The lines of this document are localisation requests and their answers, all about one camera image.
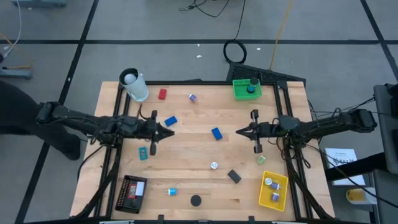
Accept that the yellow cable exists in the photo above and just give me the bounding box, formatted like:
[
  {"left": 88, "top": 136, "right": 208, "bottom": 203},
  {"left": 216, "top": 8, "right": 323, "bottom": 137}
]
[{"left": 269, "top": 0, "right": 295, "bottom": 71}]

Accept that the grey desk foot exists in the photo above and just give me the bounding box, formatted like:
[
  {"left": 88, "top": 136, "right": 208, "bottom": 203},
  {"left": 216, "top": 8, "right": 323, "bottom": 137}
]
[
  {"left": 11, "top": 0, "right": 68, "bottom": 9},
  {"left": 0, "top": 67, "right": 34, "bottom": 80}
]

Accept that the green plastic mesh basket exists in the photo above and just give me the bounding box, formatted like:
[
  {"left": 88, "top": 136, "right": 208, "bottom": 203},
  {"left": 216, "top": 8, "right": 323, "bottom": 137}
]
[{"left": 232, "top": 78, "right": 263, "bottom": 101}]

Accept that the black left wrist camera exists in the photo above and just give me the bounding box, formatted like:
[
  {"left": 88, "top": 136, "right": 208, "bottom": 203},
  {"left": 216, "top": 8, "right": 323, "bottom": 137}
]
[{"left": 119, "top": 115, "right": 139, "bottom": 129}]

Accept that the grey equipment cart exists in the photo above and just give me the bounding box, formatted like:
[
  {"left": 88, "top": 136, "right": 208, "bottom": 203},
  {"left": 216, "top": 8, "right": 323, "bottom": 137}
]
[{"left": 369, "top": 83, "right": 398, "bottom": 224}]

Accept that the black coiled cable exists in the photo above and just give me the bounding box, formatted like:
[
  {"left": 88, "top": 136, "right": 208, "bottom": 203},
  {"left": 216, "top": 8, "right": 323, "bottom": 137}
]
[{"left": 223, "top": 0, "right": 248, "bottom": 65}]

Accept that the white printed booklet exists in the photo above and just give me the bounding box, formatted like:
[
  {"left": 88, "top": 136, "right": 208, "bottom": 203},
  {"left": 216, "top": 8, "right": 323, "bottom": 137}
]
[{"left": 325, "top": 148, "right": 367, "bottom": 187}]

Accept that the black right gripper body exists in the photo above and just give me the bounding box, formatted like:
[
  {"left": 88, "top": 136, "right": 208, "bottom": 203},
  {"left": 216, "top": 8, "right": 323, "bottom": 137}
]
[{"left": 249, "top": 109, "right": 281, "bottom": 154}]

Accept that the yellow plastic mesh basket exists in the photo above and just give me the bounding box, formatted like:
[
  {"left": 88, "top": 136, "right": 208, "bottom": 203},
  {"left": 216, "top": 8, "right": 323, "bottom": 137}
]
[{"left": 258, "top": 170, "right": 289, "bottom": 212}]

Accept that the black perforated panel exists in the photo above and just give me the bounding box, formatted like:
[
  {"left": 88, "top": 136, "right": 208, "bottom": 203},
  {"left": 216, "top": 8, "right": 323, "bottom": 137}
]
[{"left": 226, "top": 61, "right": 307, "bottom": 84}]

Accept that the yellow and white canister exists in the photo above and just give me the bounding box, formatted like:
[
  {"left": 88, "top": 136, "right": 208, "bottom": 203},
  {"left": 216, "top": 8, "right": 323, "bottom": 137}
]
[{"left": 345, "top": 188, "right": 377, "bottom": 205}]

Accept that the white cable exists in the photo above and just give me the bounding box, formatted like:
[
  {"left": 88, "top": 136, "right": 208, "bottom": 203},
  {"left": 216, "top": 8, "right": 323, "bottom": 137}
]
[{"left": 0, "top": 0, "right": 23, "bottom": 63}]

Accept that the black aluminium table frame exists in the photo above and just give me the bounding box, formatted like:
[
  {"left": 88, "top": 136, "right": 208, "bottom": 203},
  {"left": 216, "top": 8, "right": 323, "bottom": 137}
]
[{"left": 70, "top": 80, "right": 336, "bottom": 224}]

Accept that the black rectangular block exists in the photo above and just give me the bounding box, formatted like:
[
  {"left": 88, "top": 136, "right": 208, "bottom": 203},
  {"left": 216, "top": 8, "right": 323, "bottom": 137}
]
[{"left": 227, "top": 169, "right": 243, "bottom": 184}]

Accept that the black metal beam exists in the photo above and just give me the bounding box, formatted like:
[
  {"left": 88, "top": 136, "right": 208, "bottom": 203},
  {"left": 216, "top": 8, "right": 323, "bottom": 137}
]
[{"left": 325, "top": 152, "right": 388, "bottom": 182}]

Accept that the black cable with plug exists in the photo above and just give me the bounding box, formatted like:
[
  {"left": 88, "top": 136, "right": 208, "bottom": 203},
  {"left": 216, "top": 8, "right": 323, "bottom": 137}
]
[{"left": 178, "top": 0, "right": 231, "bottom": 19}]

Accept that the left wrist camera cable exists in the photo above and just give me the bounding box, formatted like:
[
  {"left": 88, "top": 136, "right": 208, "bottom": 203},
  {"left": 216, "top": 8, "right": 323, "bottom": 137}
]
[{"left": 136, "top": 104, "right": 150, "bottom": 121}]

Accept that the black power cable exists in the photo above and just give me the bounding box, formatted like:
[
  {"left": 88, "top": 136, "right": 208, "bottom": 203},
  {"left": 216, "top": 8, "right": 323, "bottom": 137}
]
[{"left": 306, "top": 96, "right": 377, "bottom": 128}]

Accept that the black plastic mesh basket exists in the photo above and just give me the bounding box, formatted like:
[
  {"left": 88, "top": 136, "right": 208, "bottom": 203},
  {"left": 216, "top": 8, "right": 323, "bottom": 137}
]
[{"left": 114, "top": 175, "right": 147, "bottom": 215}]

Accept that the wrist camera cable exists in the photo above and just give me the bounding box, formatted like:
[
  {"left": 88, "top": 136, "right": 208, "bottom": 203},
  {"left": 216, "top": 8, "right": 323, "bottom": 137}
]
[
  {"left": 136, "top": 104, "right": 150, "bottom": 121},
  {"left": 267, "top": 136, "right": 312, "bottom": 169}
]

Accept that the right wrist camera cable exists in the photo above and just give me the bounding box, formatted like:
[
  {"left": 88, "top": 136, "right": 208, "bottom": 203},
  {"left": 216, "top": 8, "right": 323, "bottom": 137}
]
[{"left": 267, "top": 136, "right": 312, "bottom": 169}]

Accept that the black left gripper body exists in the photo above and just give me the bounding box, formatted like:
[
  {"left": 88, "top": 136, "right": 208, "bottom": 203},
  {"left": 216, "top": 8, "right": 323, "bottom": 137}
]
[{"left": 122, "top": 110, "right": 161, "bottom": 156}]

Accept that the white cylindrical cup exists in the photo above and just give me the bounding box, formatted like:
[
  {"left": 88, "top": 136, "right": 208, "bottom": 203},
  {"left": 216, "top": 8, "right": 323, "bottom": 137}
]
[{"left": 119, "top": 67, "right": 150, "bottom": 103}]

